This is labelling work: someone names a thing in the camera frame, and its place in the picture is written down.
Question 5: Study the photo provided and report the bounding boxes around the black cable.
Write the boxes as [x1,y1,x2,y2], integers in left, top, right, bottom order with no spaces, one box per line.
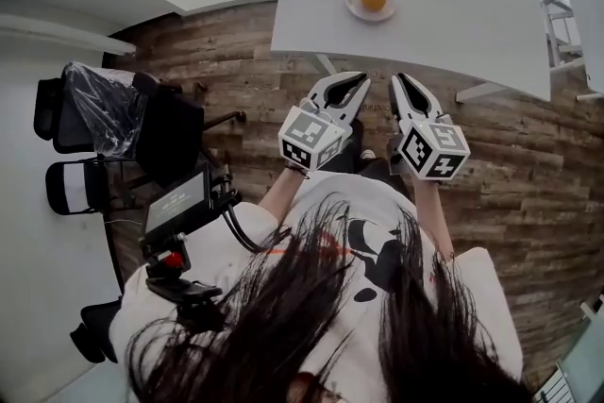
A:
[217,174,270,254]

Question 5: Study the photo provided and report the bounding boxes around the person's right forearm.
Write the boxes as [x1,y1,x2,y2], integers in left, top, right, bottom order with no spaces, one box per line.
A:
[411,176,457,261]

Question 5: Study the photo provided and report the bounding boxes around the black monitor screen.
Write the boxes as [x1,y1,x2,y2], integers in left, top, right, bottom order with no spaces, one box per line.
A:
[141,169,214,247]

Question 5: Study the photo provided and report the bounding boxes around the black and white folding chair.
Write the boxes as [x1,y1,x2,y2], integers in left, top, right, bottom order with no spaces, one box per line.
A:
[44,157,145,218]

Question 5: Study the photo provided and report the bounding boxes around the black trousers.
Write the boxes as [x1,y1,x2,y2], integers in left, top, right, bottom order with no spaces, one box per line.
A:
[328,116,394,186]

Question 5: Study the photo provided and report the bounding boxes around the black chair base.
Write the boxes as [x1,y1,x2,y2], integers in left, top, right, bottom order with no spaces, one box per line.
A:
[69,298,125,365]

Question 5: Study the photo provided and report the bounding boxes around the white table leg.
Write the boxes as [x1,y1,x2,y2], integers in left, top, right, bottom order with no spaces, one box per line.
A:
[454,79,502,105]
[312,53,340,77]

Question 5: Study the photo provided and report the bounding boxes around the black plastic-wrapped office chair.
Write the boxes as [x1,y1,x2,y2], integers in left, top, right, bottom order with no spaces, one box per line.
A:
[32,60,247,191]

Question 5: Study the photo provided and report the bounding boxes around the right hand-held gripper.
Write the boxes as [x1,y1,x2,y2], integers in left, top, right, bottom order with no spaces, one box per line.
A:
[388,72,472,181]

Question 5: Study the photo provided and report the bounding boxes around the white metal frame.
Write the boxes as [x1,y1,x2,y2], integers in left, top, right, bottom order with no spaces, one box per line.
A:
[537,0,587,73]

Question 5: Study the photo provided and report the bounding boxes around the black clamp mount red knob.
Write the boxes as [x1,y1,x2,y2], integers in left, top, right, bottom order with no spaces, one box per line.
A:
[138,230,224,313]

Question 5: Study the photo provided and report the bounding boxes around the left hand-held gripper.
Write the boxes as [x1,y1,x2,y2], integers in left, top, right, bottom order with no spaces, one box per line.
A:
[277,71,375,172]

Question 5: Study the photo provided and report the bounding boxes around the person's left forearm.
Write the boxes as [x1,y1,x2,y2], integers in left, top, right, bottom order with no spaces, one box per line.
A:
[257,164,309,223]

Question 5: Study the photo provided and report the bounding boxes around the white printed t-shirt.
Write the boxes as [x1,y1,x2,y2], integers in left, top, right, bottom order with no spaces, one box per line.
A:
[108,171,526,403]

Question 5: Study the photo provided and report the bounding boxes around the black wrist band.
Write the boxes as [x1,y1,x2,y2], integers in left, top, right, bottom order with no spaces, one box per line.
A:
[285,160,311,180]

